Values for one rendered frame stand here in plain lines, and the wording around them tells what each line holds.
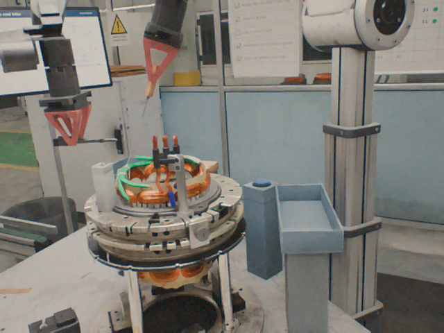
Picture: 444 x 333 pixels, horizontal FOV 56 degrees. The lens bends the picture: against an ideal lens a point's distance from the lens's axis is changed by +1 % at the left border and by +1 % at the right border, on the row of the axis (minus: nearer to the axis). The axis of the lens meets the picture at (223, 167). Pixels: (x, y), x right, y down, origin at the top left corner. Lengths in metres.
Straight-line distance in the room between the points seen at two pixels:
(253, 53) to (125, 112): 1.01
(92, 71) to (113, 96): 1.21
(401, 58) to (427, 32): 0.19
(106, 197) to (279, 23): 2.39
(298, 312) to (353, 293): 0.31
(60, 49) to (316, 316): 0.72
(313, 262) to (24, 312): 0.72
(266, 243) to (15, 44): 0.71
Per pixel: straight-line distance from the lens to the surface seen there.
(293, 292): 0.90
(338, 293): 1.21
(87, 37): 1.92
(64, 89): 0.86
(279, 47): 3.04
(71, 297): 1.20
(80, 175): 3.54
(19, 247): 1.72
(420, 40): 2.87
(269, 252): 1.12
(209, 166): 1.15
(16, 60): 0.85
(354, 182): 1.08
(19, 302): 1.25
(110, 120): 3.17
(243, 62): 3.15
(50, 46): 0.85
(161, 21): 0.79
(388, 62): 2.89
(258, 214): 1.07
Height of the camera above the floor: 1.39
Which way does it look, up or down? 17 degrees down
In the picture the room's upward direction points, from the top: 4 degrees counter-clockwise
